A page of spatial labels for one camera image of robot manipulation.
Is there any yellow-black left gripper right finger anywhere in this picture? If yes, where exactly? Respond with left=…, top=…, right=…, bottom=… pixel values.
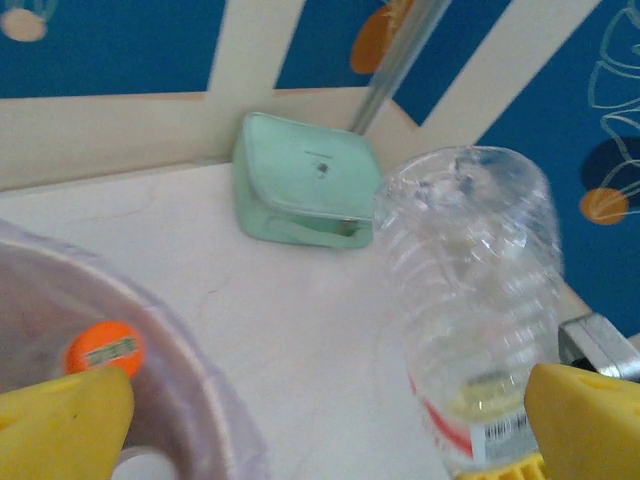
left=458, top=362, right=640, bottom=480

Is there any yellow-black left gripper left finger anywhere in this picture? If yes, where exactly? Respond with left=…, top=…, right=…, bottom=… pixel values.
left=0, top=364, right=136, bottom=480

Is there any orange label bottle orange cap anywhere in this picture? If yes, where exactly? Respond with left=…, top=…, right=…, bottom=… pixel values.
left=63, top=319, right=147, bottom=380

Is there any white bin with purple liner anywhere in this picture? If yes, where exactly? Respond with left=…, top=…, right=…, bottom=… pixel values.
left=0, top=219, right=274, bottom=480

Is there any mint green zipper pouch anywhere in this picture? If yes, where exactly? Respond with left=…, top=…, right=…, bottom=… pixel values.
left=231, top=111, right=385, bottom=251

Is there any aluminium side rail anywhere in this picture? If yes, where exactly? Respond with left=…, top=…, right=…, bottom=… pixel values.
left=556, top=313, right=640, bottom=386

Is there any aluminium corner post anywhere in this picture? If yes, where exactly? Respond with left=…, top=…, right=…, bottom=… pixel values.
left=348, top=0, right=454, bottom=137

